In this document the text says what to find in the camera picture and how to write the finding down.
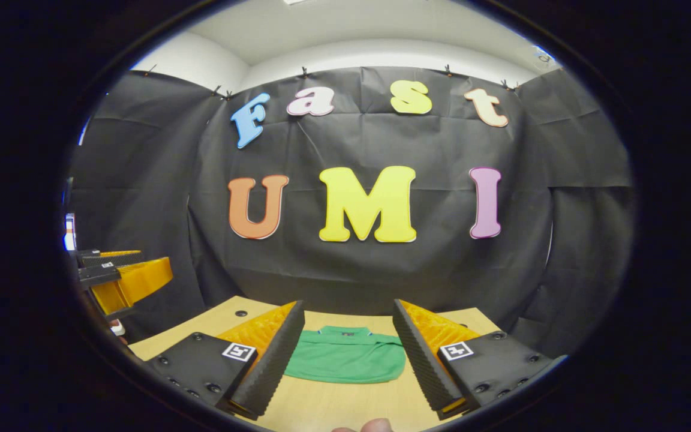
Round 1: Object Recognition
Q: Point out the green T-shirt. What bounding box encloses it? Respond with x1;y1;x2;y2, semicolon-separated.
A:
284;325;407;385

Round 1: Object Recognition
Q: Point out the black backdrop cloth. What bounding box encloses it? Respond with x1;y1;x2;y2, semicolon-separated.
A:
70;66;634;361

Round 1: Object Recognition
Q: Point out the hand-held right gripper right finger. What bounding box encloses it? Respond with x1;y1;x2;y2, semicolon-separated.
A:
392;299;565;421

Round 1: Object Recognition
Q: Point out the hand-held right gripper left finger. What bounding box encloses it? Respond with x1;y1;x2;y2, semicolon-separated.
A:
145;300;306;421

